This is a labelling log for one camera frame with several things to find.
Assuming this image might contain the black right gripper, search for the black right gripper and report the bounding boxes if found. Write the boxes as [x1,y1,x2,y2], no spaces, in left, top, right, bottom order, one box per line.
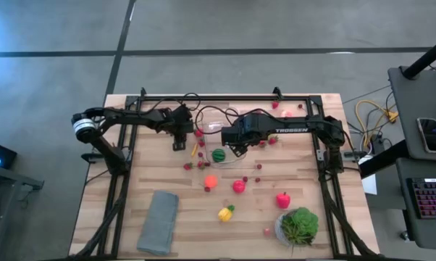
[221,112,268,158]

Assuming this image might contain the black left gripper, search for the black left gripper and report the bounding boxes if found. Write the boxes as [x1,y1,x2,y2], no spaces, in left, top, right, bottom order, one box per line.
[167,104,195,152]

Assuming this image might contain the green striped watermelon toy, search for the green striped watermelon toy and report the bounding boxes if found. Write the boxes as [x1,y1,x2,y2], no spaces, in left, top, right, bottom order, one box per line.
[211,148,227,163]

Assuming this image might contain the clear plastic tupperware container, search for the clear plastic tupperware container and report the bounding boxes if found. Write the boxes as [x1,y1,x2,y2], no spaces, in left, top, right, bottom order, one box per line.
[199,107,248,170]

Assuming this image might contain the red bell pepper toy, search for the red bell pepper toy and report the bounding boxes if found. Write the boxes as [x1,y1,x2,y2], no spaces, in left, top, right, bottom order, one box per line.
[275,191,292,210]

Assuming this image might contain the grey folded cloth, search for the grey folded cloth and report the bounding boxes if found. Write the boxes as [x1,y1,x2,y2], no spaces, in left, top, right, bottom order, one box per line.
[136,190,180,256]

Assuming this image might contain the green succulent in white pot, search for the green succulent in white pot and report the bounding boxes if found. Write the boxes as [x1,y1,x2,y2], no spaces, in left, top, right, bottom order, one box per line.
[274,206,319,251]

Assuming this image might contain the white paper sheet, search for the white paper sheet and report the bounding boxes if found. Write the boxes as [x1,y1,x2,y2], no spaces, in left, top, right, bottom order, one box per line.
[359,154,379,196]

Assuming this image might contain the black metal beam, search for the black metal beam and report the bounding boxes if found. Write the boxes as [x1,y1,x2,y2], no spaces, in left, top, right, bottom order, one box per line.
[358,139,409,179]

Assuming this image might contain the dark metal stand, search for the dark metal stand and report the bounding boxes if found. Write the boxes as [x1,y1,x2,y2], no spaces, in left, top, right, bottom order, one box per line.
[0,162,45,261]

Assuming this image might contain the black computer with blue light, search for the black computer with blue light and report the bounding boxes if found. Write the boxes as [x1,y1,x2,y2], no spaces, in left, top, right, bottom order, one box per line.
[0,139,18,170]

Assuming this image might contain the black smartphone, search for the black smartphone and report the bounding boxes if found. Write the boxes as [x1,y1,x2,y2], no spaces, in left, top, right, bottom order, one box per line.
[416,117,436,154]

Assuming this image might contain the backlit computer keyboard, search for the backlit computer keyboard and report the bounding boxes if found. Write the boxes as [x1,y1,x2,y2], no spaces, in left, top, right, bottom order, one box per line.
[407,177,436,220]

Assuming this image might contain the black metal pole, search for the black metal pole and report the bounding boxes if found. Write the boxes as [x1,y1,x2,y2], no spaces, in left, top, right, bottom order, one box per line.
[402,34,436,79]

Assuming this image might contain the dark grey keyboard desk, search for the dark grey keyboard desk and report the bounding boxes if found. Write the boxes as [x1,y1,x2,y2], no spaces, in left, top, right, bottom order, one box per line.
[395,157,436,252]

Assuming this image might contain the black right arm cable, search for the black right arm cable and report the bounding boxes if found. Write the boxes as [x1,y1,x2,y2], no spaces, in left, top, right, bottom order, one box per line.
[194,104,277,136]

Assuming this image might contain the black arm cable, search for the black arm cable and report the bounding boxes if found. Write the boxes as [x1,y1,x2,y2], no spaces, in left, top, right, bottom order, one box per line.
[145,92,203,113]
[194,104,277,136]

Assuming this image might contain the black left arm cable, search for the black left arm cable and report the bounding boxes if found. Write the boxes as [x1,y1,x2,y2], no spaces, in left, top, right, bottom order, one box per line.
[145,92,203,113]

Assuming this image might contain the yellow floor cable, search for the yellow floor cable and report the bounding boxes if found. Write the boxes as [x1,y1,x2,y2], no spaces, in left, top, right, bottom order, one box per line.
[354,100,399,141]

